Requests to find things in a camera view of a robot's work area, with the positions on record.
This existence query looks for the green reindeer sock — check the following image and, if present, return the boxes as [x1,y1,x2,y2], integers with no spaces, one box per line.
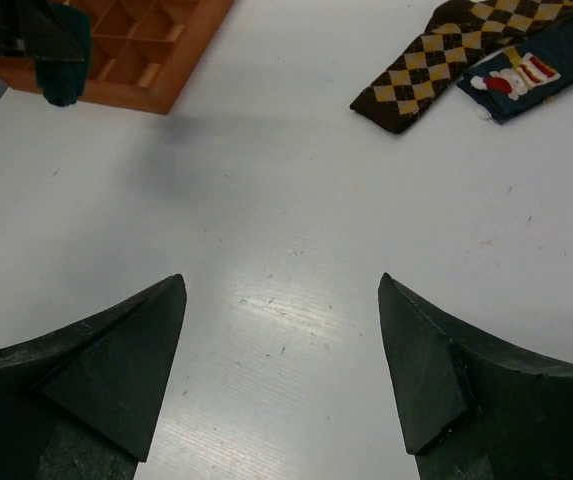
[33,2,95,109]

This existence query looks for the brown argyle sock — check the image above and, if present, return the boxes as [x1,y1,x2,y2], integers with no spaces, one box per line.
[350,0,573,134]

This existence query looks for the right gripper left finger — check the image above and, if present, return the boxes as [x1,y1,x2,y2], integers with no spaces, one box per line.
[0,274,187,479]

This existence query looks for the orange compartment tray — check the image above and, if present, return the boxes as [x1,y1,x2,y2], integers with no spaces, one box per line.
[0,0,237,116]

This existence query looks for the navy snowman sock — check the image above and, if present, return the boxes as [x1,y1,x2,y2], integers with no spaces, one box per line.
[457,19,573,124]

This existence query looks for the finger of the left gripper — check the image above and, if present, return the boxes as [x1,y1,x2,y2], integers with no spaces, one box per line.
[0,0,84,61]

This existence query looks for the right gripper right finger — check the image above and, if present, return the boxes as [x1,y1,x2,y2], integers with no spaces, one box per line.
[378,275,573,479]

